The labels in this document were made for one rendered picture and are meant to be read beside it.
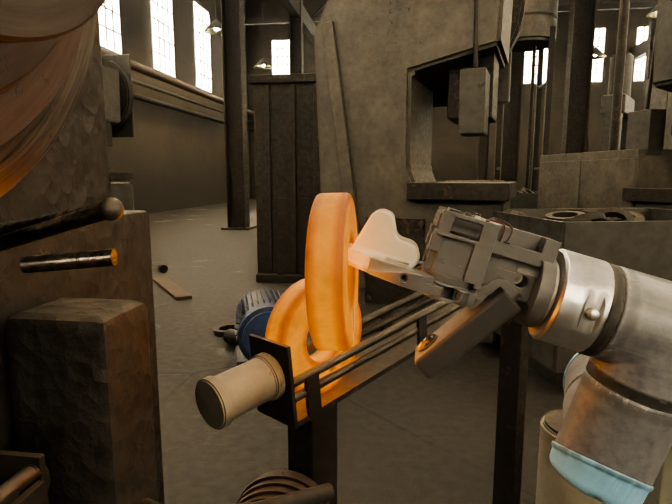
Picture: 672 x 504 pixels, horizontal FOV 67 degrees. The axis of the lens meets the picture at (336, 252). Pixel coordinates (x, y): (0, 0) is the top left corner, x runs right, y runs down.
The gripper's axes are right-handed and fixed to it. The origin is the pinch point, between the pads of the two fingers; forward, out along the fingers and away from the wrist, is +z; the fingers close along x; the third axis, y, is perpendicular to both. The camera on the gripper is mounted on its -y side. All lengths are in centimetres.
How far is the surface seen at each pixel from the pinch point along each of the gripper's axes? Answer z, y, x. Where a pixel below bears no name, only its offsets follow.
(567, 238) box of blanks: -72, 5, -162
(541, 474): -40, -31, -32
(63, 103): 21.5, 7.1, 13.9
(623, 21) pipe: -182, 243, -581
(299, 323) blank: 3.0, -12.0, -11.1
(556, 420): -40, -22, -34
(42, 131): 20.8, 4.9, 16.4
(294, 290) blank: 4.9, -8.5, -12.6
